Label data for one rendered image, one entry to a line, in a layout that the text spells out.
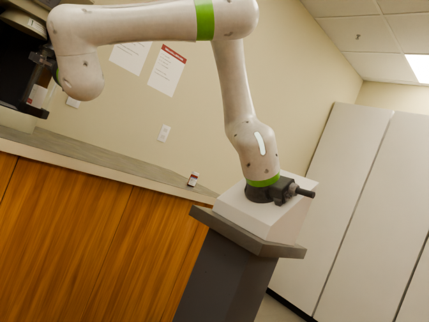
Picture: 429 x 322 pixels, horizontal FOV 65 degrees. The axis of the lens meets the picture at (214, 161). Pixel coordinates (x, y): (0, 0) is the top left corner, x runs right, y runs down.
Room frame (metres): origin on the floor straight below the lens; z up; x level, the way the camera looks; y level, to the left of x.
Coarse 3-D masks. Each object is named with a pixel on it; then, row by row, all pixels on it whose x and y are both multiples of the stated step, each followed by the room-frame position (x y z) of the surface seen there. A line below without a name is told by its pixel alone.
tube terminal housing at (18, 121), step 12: (0, 0) 1.23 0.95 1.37; (12, 0) 1.19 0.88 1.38; (24, 0) 1.21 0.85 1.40; (36, 12) 1.24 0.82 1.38; (48, 12) 1.27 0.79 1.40; (0, 108) 1.25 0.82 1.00; (0, 120) 1.26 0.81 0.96; (12, 120) 1.28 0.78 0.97; (24, 120) 1.31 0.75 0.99; (36, 120) 1.34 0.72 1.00
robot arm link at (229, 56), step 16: (224, 48) 1.06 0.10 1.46; (240, 48) 1.08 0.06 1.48; (224, 64) 1.09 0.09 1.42; (240, 64) 1.10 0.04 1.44; (224, 80) 1.12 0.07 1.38; (240, 80) 1.12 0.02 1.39; (224, 96) 1.16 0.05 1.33; (240, 96) 1.14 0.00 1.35; (224, 112) 1.20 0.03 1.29; (240, 112) 1.17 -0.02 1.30
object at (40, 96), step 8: (48, 48) 1.09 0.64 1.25; (48, 56) 1.10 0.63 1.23; (32, 72) 1.11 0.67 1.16; (40, 72) 1.10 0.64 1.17; (48, 72) 1.10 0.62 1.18; (32, 80) 1.10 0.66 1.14; (40, 80) 1.10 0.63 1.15; (48, 80) 1.11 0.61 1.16; (32, 88) 1.10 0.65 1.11; (40, 88) 1.10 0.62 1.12; (48, 88) 1.12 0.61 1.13; (56, 88) 1.15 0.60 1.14; (24, 96) 1.11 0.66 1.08; (32, 96) 1.10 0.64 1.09; (40, 96) 1.11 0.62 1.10; (48, 96) 1.13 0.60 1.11; (32, 104) 1.11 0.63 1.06; (40, 104) 1.12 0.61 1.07; (48, 104) 1.14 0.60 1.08
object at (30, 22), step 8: (8, 8) 1.26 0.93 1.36; (16, 8) 1.25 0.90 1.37; (0, 16) 1.24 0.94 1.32; (8, 16) 1.23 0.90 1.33; (16, 16) 1.24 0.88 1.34; (24, 16) 1.25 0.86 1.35; (32, 16) 1.27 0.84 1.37; (8, 24) 1.34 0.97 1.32; (16, 24) 1.36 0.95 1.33; (24, 24) 1.24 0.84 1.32; (32, 24) 1.26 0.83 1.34; (40, 24) 1.29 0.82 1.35; (24, 32) 1.39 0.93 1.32; (32, 32) 1.39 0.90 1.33; (40, 32) 1.29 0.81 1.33
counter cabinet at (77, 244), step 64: (0, 192) 1.08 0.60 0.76; (64, 192) 1.22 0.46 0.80; (128, 192) 1.39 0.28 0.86; (0, 256) 1.13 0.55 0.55; (64, 256) 1.28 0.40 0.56; (128, 256) 1.48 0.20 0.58; (192, 256) 1.75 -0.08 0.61; (0, 320) 1.18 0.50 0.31; (64, 320) 1.35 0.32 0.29; (128, 320) 1.58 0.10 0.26
